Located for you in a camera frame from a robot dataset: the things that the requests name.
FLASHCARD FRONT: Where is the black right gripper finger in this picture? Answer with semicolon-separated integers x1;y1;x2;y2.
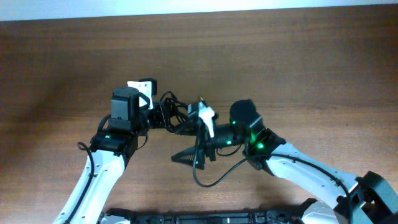
171;146;198;165
174;120;198;136

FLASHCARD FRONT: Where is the thick black HDMI cable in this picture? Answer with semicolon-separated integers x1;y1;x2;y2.
159;90;206;134

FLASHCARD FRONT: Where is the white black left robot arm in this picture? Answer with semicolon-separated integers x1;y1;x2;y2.
53;82;157;223

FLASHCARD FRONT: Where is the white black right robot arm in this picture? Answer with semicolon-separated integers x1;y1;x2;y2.
171;100;397;223

